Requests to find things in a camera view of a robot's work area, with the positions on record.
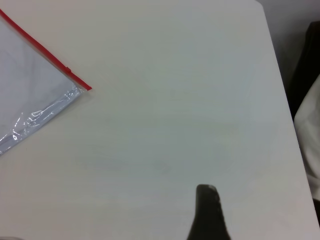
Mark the red zipper slider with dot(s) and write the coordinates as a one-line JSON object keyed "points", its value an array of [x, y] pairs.
{"points": [[67, 70]]}

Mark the clear zipper bag red strip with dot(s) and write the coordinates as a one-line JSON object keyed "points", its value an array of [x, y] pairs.
{"points": [[37, 120]]}

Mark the white cloth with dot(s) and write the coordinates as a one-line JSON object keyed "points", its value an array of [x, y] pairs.
{"points": [[311, 140]]}

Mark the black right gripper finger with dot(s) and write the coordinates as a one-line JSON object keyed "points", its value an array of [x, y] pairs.
{"points": [[207, 215]]}

